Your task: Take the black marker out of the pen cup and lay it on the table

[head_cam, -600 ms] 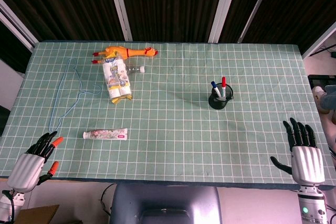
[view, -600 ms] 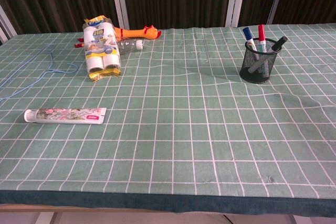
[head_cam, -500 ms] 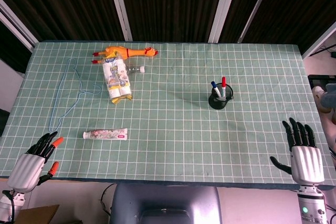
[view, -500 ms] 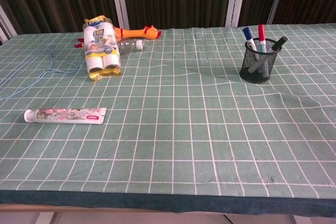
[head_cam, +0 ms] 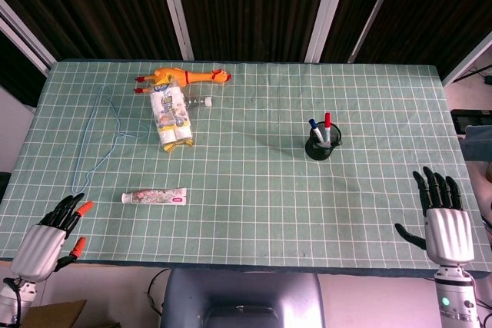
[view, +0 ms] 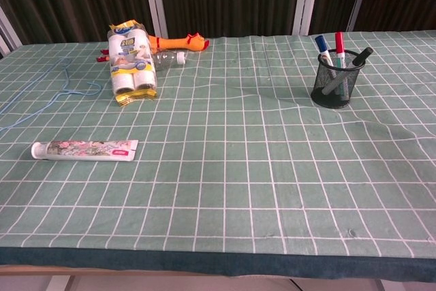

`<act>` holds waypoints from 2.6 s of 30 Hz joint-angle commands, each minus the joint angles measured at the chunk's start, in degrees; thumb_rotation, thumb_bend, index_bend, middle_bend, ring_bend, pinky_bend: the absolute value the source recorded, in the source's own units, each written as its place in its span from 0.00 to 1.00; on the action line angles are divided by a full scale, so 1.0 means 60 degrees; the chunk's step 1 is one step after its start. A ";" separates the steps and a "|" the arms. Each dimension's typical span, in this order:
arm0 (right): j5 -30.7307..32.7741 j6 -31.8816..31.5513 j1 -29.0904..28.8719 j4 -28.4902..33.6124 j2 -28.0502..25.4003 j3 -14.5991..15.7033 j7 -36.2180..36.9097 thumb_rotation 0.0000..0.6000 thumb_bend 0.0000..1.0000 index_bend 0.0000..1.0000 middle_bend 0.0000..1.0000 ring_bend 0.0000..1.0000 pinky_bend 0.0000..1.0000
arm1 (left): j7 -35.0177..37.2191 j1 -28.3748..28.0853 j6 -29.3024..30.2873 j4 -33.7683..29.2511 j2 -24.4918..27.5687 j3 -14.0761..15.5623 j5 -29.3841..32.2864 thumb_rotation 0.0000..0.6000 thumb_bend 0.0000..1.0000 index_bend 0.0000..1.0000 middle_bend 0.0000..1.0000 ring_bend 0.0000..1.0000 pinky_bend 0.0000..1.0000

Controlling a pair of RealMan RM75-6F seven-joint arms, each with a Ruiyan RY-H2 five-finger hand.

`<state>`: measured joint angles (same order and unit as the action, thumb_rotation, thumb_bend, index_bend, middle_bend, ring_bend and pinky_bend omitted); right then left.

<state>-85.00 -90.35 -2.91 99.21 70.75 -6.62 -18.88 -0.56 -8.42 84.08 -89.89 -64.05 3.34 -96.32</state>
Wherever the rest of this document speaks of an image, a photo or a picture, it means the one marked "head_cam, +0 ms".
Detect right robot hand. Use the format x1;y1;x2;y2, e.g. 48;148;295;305
394;166;475;268

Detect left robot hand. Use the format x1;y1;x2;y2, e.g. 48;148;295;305
10;192;95;283

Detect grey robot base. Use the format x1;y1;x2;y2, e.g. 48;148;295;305
160;268;326;328

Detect black pen holder cup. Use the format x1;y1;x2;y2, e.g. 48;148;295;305
304;122;344;162

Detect blue marker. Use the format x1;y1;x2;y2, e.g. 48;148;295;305
308;118;324;144

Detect brown cardboard box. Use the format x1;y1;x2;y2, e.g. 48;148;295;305
21;299;88;328

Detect blue grey cloth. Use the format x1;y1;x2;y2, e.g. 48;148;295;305
460;124;492;162

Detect black equipment case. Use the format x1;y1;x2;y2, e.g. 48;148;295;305
450;108;492;135

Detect toothpaste tube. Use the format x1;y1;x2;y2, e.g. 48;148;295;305
121;187;188;206

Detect white yellow packaged rolls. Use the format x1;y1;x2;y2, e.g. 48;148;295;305
148;81;194;154

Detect green checkered tablecloth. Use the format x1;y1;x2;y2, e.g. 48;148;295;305
0;59;492;280

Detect clear plastic bottle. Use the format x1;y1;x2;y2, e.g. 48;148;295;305
183;95;214;109

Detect yellow rubber chicken toy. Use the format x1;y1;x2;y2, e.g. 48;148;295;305
134;67;233;94

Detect black cable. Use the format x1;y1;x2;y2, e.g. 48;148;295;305
145;268;171;317

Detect blue wire clothes hanger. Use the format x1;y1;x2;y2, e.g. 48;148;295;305
71;84;150;195

